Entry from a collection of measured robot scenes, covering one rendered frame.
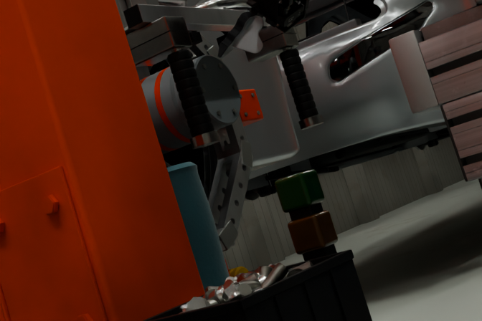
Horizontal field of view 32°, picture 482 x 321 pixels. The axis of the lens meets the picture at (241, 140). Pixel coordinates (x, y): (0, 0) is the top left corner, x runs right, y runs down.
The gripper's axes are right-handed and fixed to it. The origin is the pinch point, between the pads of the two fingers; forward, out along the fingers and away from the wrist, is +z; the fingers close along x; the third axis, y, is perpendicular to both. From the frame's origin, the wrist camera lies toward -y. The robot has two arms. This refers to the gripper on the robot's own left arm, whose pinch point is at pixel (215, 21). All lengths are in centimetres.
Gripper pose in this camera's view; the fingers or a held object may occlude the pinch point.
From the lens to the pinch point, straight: 131.4
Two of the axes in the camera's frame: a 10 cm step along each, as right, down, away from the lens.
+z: -6.6, 5.5, -5.0
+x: -0.5, 6.4, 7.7
